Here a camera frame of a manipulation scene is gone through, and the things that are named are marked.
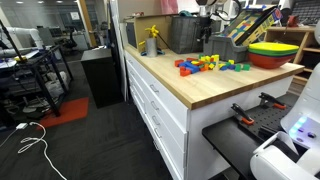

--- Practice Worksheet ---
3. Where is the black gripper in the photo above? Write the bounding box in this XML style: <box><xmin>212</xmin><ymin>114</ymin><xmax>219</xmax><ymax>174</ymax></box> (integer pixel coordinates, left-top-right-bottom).
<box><xmin>200</xmin><ymin>16</ymin><xmax>212</xmax><ymax>41</ymax></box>

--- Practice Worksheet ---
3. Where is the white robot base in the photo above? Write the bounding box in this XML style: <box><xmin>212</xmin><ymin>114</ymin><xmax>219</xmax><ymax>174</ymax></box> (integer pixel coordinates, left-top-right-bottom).
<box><xmin>250</xmin><ymin>63</ymin><xmax>320</xmax><ymax>180</ymax></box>

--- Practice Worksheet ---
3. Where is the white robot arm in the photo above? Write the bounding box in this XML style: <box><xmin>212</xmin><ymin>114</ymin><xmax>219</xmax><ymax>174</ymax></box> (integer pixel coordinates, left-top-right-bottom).
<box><xmin>195</xmin><ymin>0</ymin><xmax>242</xmax><ymax>42</ymax></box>

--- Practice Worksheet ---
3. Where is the yellow cylinder block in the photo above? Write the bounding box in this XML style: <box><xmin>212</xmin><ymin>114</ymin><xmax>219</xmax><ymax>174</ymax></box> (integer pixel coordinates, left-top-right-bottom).
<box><xmin>214</xmin><ymin>55</ymin><xmax>220</xmax><ymax>65</ymax></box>

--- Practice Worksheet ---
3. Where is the red arch block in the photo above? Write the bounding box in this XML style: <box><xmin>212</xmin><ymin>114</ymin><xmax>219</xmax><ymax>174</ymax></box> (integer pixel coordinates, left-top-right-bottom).
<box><xmin>180</xmin><ymin>67</ymin><xmax>191</xmax><ymax>77</ymax></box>

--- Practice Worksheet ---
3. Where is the green rectangular block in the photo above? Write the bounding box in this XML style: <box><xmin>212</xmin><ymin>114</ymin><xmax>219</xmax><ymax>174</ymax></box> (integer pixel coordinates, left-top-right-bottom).
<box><xmin>235</xmin><ymin>64</ymin><xmax>242</xmax><ymax>72</ymax></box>

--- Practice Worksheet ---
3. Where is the green cube block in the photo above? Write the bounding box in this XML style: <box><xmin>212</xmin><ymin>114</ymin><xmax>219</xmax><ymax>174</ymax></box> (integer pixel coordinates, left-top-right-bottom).
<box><xmin>242</xmin><ymin>64</ymin><xmax>251</xmax><ymax>71</ymax></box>

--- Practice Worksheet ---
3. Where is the dark grey fabric basket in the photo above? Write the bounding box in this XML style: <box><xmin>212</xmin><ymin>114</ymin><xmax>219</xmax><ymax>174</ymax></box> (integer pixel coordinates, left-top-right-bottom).
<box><xmin>169</xmin><ymin>16</ymin><xmax>203</xmax><ymax>54</ymax></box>

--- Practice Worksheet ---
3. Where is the wooden blocks cardboard box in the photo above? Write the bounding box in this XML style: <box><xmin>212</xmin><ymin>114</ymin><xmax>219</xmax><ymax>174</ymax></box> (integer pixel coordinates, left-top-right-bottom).
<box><xmin>222</xmin><ymin>5</ymin><xmax>282</xmax><ymax>46</ymax></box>

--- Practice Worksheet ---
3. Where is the green plastic bowl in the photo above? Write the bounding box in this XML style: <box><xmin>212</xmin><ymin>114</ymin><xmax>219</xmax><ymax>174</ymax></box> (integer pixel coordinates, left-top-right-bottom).
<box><xmin>248</xmin><ymin>48</ymin><xmax>297</xmax><ymax>57</ymax></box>

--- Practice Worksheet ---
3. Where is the silver metal cup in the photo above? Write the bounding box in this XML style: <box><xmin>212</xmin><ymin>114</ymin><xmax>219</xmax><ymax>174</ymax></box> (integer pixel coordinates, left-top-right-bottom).
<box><xmin>146</xmin><ymin>38</ymin><xmax>157</xmax><ymax>57</ymax></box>

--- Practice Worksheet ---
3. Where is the yellow plastic bowl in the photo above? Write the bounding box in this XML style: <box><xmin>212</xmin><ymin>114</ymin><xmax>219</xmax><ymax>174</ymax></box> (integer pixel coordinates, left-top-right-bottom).
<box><xmin>249</xmin><ymin>42</ymin><xmax>299</xmax><ymax>52</ymax></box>

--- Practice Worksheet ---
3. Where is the red plastic bowl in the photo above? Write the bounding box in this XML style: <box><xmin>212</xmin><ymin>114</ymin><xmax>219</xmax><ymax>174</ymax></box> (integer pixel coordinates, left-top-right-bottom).
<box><xmin>248</xmin><ymin>53</ymin><xmax>294</xmax><ymax>69</ymax></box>

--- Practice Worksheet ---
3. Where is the brown cardboard box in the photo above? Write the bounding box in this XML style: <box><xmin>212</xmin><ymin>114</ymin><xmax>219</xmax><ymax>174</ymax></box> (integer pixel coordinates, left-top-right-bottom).
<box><xmin>125</xmin><ymin>14</ymin><xmax>174</xmax><ymax>52</ymax></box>

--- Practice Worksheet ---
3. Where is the white drawer cabinet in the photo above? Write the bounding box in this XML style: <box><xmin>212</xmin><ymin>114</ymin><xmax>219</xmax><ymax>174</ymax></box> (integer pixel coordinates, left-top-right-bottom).
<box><xmin>125</xmin><ymin>48</ymin><xmax>299</xmax><ymax>180</ymax></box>

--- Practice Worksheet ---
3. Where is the right black orange clamp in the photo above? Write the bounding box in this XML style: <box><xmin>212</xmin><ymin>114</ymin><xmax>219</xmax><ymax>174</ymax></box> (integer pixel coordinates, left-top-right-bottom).
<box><xmin>259</xmin><ymin>92</ymin><xmax>286</xmax><ymax>110</ymax></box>

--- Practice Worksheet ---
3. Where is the black orange clamp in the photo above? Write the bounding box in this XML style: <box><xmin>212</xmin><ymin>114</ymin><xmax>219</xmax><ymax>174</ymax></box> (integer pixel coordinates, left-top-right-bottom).
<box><xmin>259</xmin><ymin>92</ymin><xmax>286</xmax><ymax>110</ymax></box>
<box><xmin>231</xmin><ymin>103</ymin><xmax>254</xmax><ymax>125</ymax></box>

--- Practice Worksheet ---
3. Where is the left black orange clamp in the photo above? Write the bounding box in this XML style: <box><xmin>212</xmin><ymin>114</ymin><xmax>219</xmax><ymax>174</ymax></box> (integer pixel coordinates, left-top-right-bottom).
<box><xmin>231</xmin><ymin>103</ymin><xmax>254</xmax><ymax>125</ymax></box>

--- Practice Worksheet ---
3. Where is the wooden shelf unit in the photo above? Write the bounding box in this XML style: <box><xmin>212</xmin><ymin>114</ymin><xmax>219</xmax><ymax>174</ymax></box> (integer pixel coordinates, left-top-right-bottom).
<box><xmin>264</xmin><ymin>26</ymin><xmax>320</xmax><ymax>85</ymax></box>

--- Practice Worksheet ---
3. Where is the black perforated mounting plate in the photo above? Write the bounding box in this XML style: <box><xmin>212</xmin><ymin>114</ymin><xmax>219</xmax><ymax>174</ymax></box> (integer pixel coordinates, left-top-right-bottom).
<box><xmin>239</xmin><ymin>104</ymin><xmax>293</xmax><ymax>141</ymax></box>

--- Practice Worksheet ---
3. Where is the black floor cabinet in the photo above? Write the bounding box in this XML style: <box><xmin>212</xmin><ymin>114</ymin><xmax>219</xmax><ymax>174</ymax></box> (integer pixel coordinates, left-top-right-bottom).
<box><xmin>81</xmin><ymin>49</ymin><xmax>123</xmax><ymax>108</ymax></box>

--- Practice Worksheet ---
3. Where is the red floor mat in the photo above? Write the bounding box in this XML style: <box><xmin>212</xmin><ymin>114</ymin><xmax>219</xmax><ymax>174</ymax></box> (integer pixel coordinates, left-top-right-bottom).
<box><xmin>39</xmin><ymin>97</ymin><xmax>89</xmax><ymax>128</ymax></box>

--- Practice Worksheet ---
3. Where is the black metal cart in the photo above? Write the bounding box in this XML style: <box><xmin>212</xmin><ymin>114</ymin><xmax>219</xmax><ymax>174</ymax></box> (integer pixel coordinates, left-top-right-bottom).
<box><xmin>0</xmin><ymin>19</ymin><xmax>75</xmax><ymax>121</ymax></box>

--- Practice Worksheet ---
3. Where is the yellow handled tool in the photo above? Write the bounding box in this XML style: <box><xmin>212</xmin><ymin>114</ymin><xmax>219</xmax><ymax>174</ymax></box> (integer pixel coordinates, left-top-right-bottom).
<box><xmin>138</xmin><ymin>25</ymin><xmax>169</xmax><ymax>52</ymax></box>

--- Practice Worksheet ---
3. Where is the white power cable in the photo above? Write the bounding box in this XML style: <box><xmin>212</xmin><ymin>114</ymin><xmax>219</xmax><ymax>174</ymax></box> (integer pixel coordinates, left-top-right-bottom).
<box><xmin>0</xmin><ymin>121</ymin><xmax>68</xmax><ymax>180</ymax></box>

